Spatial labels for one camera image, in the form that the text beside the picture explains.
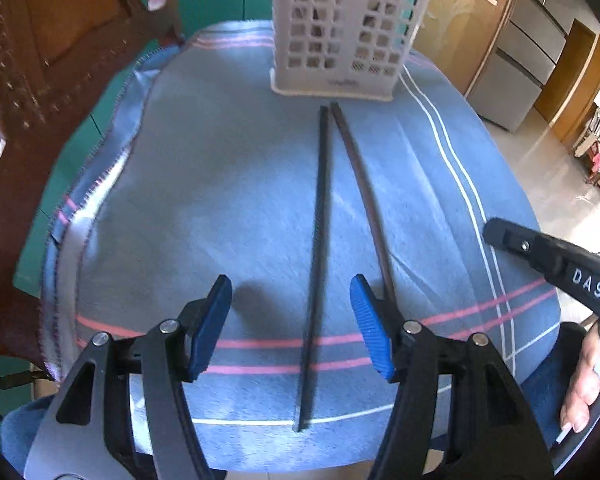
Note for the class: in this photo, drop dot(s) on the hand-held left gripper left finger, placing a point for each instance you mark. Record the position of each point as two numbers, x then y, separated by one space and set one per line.
207 330

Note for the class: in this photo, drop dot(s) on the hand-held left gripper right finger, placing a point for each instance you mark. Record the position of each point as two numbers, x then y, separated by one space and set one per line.
372 330

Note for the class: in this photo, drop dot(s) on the black chopstick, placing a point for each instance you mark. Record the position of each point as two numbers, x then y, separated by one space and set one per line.
320 240

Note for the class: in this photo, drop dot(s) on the dark brown chopstick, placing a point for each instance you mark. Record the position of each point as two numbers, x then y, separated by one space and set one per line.
367 185

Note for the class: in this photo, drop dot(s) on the white plastic utensil basket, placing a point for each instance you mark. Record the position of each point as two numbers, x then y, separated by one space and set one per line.
305 80

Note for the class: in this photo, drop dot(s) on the person's right hand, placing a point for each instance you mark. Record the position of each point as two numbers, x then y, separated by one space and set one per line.
582 385

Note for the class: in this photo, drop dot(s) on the blue striped cloth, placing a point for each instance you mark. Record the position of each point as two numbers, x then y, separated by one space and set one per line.
205 185

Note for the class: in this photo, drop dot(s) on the wooden door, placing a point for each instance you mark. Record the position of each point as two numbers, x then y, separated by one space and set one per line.
575 70

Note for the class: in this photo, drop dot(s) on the silver refrigerator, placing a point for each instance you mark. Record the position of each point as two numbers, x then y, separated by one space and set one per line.
530 60

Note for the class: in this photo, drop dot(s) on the person's blue pants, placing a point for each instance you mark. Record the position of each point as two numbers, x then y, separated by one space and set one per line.
20 430

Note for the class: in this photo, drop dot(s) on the wooden cabinet panel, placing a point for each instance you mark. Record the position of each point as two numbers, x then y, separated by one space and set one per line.
460 20

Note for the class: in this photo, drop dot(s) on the brown wooden chair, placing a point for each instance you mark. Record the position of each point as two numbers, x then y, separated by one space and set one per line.
30 60

